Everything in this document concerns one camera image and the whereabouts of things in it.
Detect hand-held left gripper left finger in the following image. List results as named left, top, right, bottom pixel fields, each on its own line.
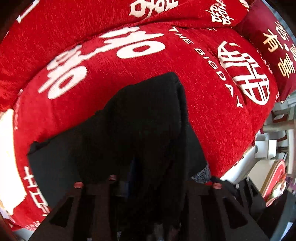
left=30, top=176, right=121, bottom=241

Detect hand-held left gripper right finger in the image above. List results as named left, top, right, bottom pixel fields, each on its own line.
left=184, top=177, right=270, bottom=241

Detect black pants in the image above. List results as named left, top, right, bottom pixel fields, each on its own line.
left=27, top=72, right=207, bottom=241

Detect blue white leaf patterned cloth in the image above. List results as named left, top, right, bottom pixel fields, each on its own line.
left=191, top=163, right=212, bottom=184

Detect white furniture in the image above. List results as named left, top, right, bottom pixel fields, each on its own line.
left=220, top=102, right=296, bottom=188

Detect red printed sofa seat cover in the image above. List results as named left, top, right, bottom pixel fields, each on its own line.
left=0, top=24, right=280, bottom=232

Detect red printed sofa back cover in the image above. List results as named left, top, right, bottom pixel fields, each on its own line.
left=0, top=0, right=251, bottom=112

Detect dark red gold printed pillow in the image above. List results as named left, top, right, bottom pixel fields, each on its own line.
left=233, top=1, right=296, bottom=103

